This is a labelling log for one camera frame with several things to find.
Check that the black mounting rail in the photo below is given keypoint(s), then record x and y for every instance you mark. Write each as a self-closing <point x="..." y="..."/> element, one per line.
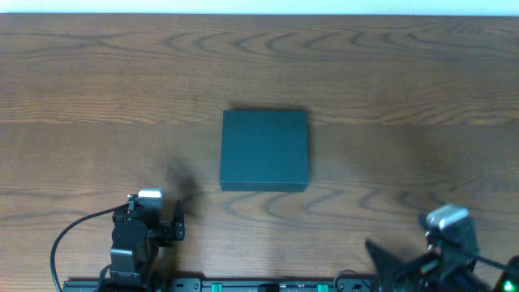
<point x="345" y="284"/>

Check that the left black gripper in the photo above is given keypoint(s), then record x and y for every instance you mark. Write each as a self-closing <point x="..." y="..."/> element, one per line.
<point x="168" y="231"/>

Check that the dark green box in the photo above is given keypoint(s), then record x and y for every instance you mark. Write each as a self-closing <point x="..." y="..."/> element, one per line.
<point x="264" y="150"/>

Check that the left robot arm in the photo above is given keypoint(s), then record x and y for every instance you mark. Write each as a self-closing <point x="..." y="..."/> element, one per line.
<point x="132" y="263"/>

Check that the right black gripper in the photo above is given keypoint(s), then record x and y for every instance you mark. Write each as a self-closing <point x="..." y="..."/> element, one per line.
<point x="414" y="267"/>

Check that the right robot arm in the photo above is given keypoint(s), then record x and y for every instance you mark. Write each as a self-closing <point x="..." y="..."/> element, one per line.
<point x="510" y="272"/>

